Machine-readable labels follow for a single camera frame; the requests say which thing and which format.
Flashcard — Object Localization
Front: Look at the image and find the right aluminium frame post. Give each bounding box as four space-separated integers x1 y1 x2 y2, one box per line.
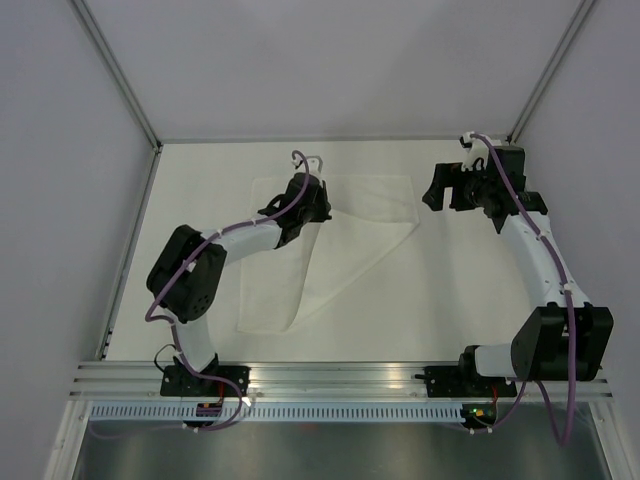
506 0 599 144

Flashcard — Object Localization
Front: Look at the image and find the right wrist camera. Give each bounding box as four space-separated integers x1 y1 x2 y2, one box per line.
459 131 503 172

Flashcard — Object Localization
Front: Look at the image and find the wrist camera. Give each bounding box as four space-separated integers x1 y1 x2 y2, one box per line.
291 150 323 178
459 131 503 172

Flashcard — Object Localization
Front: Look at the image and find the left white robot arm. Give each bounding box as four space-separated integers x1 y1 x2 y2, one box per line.
145 173 331 396

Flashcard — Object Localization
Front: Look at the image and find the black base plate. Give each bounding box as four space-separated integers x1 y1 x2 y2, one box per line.
160 364 250 398
413 365 517 399

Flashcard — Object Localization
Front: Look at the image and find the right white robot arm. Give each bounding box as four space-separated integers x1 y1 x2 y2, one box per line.
422 133 614 395

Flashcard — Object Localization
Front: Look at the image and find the left aluminium frame post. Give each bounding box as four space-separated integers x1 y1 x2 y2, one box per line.
69 0 162 151

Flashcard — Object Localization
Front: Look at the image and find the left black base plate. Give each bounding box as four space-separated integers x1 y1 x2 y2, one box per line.
160 364 250 398

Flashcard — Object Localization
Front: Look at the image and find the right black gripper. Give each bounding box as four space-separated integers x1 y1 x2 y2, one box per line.
423 161 496 212

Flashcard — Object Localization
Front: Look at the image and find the white cloth napkin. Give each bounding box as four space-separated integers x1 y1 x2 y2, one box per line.
237 175 420 334

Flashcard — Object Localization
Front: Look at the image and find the aluminium mounting rail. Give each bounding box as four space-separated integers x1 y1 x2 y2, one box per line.
67 360 616 401

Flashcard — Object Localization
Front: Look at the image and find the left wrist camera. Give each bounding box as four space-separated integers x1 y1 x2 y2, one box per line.
291 150 323 178

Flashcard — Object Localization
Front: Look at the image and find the white slotted cable duct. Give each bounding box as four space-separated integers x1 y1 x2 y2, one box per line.
89 401 463 424

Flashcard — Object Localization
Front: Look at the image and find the aluminium frame post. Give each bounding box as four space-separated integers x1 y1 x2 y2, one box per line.
506 0 599 144
69 0 162 151

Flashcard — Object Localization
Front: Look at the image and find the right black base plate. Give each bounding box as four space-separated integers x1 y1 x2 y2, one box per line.
413 365 517 399

